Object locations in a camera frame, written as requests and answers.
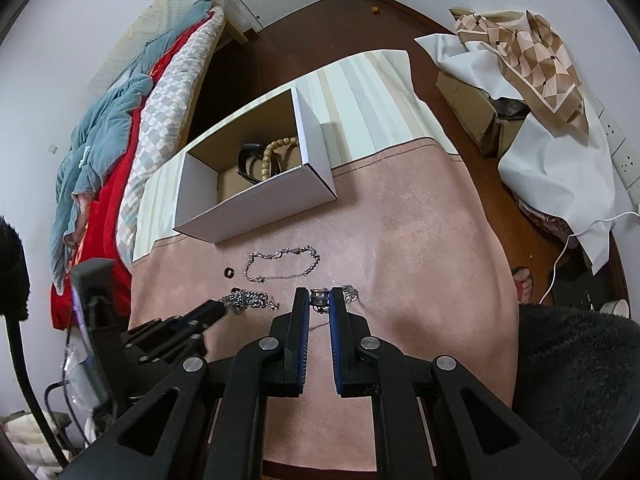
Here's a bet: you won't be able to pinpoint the pink table mat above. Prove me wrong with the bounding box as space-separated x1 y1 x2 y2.
128 138 519 464

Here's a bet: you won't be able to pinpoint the black fleece clothing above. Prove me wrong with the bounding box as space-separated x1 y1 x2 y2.
514 302 640 480

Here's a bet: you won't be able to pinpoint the wooden bead bracelet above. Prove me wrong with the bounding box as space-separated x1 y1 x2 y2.
260 135 301 180

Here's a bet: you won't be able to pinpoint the black cable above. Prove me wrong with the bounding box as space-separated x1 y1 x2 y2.
44 379 97 442

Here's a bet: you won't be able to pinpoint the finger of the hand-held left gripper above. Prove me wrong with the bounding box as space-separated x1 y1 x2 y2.
122 310 227 367
127 299 226 341

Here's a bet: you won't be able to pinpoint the red blanket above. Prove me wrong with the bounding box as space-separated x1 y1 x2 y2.
49 14 217 332

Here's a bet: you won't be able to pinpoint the silver ring pendant necklace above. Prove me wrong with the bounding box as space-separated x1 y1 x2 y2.
306 283 361 333

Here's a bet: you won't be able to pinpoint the white cloth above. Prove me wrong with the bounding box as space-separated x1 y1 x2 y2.
413 32 619 276

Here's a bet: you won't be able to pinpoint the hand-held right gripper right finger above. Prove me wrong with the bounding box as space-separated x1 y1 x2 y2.
327 285 583 480

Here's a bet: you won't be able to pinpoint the clear plastic bag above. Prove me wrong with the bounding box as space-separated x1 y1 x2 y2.
61 344 102 412

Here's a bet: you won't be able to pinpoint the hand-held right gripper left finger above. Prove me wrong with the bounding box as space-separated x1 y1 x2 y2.
60 287 311 480

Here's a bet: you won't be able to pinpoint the person's foot in sandal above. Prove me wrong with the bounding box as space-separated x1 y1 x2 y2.
510 265 535 306

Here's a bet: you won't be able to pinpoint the checkered quilt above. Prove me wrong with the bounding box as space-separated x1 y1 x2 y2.
115 7 226 267

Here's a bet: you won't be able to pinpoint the striped beige cloth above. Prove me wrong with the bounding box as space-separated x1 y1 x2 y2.
132 49 459 264

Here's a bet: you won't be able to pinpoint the thin silver chain bracelet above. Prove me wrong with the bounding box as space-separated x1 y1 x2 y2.
243 245 321 284

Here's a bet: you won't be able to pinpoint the bed with blankets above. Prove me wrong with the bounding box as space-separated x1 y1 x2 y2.
48 0 226 297

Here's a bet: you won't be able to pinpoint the white cup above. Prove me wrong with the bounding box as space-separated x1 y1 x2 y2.
599 298 631 319

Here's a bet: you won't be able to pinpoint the cream cloth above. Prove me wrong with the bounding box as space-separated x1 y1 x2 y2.
0 409 72 462

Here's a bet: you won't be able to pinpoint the white wall sockets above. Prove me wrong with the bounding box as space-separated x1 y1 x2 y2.
597 107 640 194

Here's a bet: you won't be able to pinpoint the white dotted bed sheet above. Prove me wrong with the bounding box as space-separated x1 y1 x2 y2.
89 0 222 92

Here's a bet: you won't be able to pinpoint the white cable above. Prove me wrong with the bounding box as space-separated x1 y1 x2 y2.
542 204 640 307

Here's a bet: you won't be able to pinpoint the black bangle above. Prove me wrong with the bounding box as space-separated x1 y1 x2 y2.
237 143 281 184

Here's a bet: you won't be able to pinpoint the black fuzzy object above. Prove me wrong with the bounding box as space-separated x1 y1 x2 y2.
0 214 32 322

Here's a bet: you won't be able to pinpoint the black pole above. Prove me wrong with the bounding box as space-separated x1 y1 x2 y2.
4 317 69 469

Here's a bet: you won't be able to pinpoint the brown cardboard box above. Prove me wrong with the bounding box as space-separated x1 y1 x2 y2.
435 69 532 159

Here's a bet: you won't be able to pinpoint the white cardboard box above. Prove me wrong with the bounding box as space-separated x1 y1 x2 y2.
172 87 339 246

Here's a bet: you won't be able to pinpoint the brown checked scarf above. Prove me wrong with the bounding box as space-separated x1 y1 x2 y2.
448 7 586 136

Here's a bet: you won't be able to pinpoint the chunky silver chain bracelet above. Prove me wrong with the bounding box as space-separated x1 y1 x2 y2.
220 287 281 317

